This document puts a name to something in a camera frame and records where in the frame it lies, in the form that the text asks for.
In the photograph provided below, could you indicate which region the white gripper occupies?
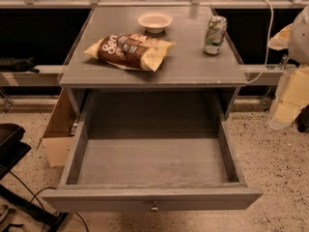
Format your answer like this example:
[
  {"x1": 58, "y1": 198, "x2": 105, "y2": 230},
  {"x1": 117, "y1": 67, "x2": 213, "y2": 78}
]
[{"x1": 267, "y1": 6, "x2": 309, "y2": 130}]

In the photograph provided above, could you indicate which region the green white 7up can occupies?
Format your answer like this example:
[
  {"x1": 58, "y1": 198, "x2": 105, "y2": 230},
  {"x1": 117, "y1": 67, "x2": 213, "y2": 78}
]
[{"x1": 203, "y1": 15, "x2": 227, "y2": 55}]

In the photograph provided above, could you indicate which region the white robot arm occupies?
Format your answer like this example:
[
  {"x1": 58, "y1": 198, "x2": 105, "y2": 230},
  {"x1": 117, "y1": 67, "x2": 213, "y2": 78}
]
[{"x1": 268, "y1": 6, "x2": 309, "y2": 130}]

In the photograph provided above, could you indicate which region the open grey top drawer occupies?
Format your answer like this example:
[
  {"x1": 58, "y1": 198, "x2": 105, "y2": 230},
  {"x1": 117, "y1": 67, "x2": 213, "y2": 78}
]
[{"x1": 43, "y1": 92, "x2": 263, "y2": 212}]

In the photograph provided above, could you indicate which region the round metal drawer knob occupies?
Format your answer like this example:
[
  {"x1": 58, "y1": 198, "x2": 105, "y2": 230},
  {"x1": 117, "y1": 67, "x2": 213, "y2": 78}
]
[{"x1": 150, "y1": 202, "x2": 159, "y2": 213}]

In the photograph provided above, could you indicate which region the white ceramic bowl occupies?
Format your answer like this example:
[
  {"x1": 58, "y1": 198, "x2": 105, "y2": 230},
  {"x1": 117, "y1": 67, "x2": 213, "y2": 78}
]
[{"x1": 137, "y1": 12, "x2": 173, "y2": 34}]

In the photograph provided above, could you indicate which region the brown yellow chip bag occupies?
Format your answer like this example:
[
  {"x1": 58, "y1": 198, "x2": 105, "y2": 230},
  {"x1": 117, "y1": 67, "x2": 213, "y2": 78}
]
[{"x1": 84, "y1": 33, "x2": 175, "y2": 72}]

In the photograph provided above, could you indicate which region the cardboard box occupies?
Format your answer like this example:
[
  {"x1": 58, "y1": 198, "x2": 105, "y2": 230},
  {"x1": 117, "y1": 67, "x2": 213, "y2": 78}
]
[{"x1": 42, "y1": 89, "x2": 76, "y2": 167}]

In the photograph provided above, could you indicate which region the black stand with tray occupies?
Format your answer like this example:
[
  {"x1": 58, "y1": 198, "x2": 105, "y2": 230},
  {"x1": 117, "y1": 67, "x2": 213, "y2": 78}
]
[{"x1": 0, "y1": 123, "x2": 70, "y2": 232}]

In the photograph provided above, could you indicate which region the white cable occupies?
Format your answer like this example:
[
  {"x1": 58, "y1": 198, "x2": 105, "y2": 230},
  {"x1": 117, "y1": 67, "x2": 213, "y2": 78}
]
[{"x1": 245, "y1": 0, "x2": 275, "y2": 85}]

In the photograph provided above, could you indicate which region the black object on rail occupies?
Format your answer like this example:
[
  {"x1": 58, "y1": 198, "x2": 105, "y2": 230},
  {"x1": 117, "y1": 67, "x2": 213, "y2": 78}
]
[{"x1": 0, "y1": 57, "x2": 39, "y2": 73}]

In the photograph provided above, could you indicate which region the black floor cable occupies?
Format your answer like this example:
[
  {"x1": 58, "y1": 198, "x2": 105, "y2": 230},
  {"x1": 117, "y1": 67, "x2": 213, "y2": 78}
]
[{"x1": 8, "y1": 171, "x2": 90, "y2": 232}]

